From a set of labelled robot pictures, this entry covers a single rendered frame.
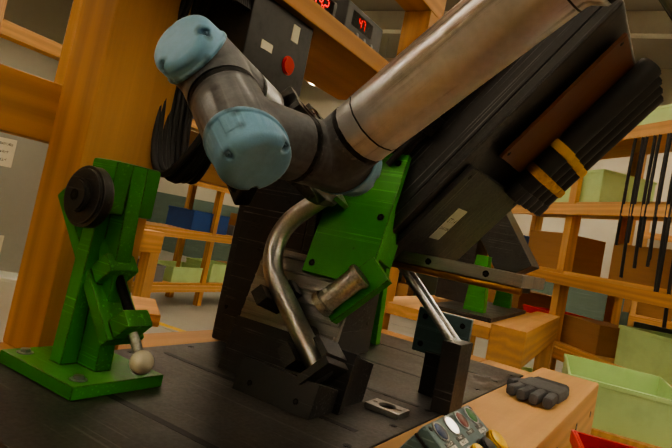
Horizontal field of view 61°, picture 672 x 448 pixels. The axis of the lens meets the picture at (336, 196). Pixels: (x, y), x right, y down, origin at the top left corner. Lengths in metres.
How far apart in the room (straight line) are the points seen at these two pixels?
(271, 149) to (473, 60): 0.20
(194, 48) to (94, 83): 0.34
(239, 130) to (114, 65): 0.43
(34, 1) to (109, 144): 11.63
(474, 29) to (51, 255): 0.66
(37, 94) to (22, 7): 11.42
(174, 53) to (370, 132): 0.21
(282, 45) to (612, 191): 3.24
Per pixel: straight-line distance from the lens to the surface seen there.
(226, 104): 0.55
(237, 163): 0.53
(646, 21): 8.33
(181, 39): 0.62
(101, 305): 0.75
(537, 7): 0.53
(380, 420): 0.83
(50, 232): 0.93
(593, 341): 3.89
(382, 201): 0.85
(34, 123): 0.96
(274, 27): 1.02
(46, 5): 12.66
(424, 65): 0.55
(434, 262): 0.92
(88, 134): 0.90
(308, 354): 0.79
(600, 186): 4.00
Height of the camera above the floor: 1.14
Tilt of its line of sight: 4 degrees up
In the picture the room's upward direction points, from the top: 11 degrees clockwise
